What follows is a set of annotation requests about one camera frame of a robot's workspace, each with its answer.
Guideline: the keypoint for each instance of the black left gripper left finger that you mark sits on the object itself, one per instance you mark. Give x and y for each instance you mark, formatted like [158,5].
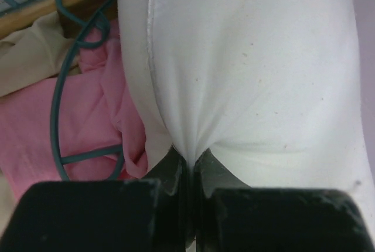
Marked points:
[147,214]

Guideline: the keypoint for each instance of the pink cloth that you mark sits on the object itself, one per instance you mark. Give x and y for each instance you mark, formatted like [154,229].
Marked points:
[126,118]

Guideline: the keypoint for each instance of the wooden tray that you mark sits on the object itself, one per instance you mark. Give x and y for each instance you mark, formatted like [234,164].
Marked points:
[22,18]

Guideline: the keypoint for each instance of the grey clothes hanger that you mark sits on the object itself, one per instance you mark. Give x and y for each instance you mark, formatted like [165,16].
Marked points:
[68,120]

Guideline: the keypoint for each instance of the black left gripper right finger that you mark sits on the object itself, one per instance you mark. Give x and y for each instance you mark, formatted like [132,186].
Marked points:
[232,216]

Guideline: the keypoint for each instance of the white pillow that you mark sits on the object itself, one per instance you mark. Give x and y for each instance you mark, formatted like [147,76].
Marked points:
[270,87]

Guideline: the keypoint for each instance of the cream cloth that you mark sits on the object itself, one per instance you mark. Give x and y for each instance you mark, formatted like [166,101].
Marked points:
[33,54]

